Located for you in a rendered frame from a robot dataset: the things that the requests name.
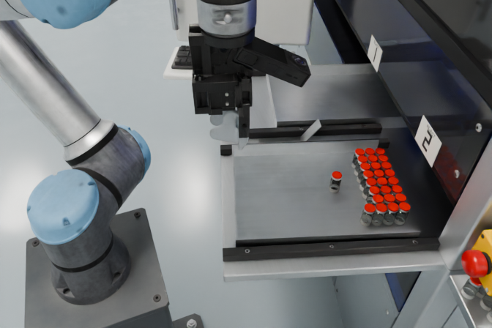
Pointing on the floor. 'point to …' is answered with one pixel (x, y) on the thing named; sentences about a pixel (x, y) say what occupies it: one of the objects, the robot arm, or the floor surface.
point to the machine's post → (452, 251)
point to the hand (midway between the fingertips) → (244, 142)
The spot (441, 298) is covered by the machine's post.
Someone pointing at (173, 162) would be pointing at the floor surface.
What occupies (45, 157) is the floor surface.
